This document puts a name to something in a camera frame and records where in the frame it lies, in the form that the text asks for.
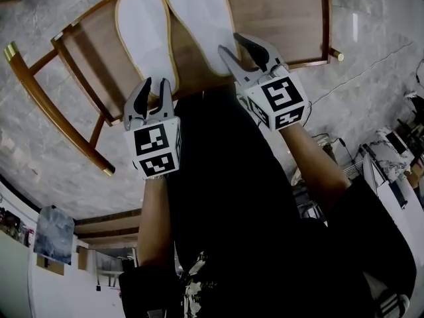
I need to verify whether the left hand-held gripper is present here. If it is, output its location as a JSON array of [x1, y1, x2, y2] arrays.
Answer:
[[123, 76, 183, 181]]

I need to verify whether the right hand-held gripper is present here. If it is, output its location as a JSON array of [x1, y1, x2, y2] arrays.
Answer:
[[217, 32, 310, 133]]

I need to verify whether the white slipper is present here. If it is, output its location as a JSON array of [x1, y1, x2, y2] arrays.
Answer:
[[115, 0, 180, 99], [163, 0, 244, 78]]

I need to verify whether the person's left forearm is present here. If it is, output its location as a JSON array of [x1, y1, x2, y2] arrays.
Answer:
[[136, 176, 177, 268]]

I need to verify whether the person's right forearm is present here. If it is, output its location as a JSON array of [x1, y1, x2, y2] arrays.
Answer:
[[281, 124, 352, 212]]

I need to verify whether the wooden trolley cart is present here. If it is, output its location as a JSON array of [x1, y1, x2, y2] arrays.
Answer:
[[3, 0, 345, 178]]

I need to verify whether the low wooden platform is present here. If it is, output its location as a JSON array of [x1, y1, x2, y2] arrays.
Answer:
[[73, 209, 144, 249]]

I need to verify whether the person's black clothing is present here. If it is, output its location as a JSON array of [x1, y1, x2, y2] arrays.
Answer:
[[118, 89, 417, 318]]

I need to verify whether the blue grey plastic bag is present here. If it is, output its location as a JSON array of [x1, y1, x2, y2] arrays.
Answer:
[[32, 205, 76, 266]]

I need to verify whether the brown cardboard box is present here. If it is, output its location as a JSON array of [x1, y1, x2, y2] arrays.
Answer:
[[35, 253, 66, 277]]

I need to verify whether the person's black white shoe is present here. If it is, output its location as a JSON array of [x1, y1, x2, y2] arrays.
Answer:
[[376, 293, 412, 318]]

